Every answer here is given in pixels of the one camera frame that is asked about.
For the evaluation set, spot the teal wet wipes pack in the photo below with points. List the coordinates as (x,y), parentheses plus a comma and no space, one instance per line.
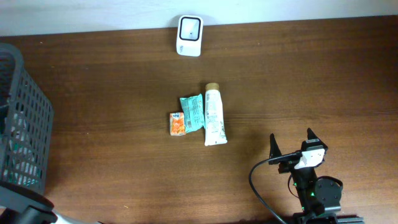
(193,113)

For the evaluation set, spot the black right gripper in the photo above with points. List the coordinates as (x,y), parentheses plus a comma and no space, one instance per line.
(287,161)

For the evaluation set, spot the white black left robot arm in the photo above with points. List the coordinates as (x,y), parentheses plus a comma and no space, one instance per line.
(23,206)

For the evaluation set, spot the white tube with gold cap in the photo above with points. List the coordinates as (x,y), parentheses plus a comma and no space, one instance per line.
(214,120)

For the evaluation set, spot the dark grey plastic basket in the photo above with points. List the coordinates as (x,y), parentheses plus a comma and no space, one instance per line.
(26,124)

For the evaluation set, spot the small orange juice carton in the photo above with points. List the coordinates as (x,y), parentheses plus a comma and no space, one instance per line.
(177,124)

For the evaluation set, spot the white barcode scanner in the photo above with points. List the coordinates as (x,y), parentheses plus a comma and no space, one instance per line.
(189,35)

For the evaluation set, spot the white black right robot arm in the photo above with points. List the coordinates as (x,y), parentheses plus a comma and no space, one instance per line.
(319,196)

